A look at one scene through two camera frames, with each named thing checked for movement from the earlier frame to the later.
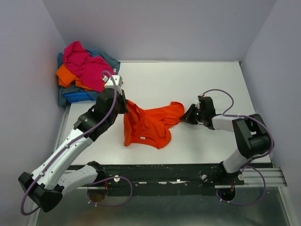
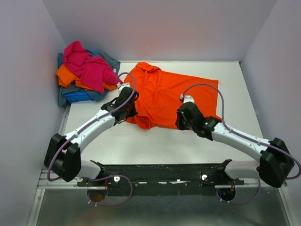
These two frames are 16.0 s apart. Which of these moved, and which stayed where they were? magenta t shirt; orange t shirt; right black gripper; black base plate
Moved: right black gripper; orange t shirt
Stayed: black base plate; magenta t shirt
